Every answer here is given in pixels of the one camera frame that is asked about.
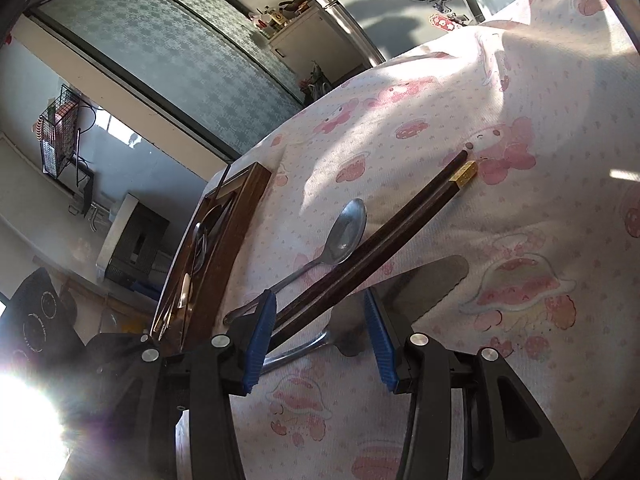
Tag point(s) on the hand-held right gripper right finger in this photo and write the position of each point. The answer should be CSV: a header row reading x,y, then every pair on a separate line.
x,y
382,345

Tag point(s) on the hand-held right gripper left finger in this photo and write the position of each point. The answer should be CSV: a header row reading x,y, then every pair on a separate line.
x,y
260,340

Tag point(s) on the large metal spoon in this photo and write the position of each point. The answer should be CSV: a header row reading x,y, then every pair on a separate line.
x,y
201,247

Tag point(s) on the dark wooden chopstick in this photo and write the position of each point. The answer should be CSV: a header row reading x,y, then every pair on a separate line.
x,y
400,233
410,201

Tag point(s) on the brown wooden tray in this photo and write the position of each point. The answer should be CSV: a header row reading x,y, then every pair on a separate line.
x,y
250,195

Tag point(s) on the metal serrated cake server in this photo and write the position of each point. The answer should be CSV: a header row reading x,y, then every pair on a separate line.
x,y
440,275

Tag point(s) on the metal fork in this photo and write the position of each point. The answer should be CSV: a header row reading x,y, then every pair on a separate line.
x,y
170,317

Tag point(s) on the small metal spoon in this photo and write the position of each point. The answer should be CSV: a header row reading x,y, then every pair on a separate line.
x,y
350,235

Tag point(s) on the metal topped small cabinet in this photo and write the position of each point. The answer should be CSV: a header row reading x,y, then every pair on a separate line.
x,y
132,240

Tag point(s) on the pink printed white tablecloth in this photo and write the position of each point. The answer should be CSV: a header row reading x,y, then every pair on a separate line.
x,y
400,160

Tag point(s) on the metal faucet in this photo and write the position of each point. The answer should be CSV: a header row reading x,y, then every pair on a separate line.
x,y
90,212

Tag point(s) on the black induction cooktop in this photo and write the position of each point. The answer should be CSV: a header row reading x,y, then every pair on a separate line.
x,y
35,310

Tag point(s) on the bag on floor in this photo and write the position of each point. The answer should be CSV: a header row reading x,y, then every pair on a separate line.
x,y
314,82

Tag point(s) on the white kitchen cabinet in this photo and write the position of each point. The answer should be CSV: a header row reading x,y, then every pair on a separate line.
x,y
315,45

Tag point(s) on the patterned frosted sliding door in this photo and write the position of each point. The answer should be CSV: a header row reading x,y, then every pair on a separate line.
x,y
165,55

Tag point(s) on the group of condiment bottles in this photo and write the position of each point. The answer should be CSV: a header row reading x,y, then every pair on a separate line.
x,y
280,12

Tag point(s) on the pink character fridge magnet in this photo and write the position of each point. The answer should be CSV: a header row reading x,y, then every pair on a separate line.
x,y
446,22

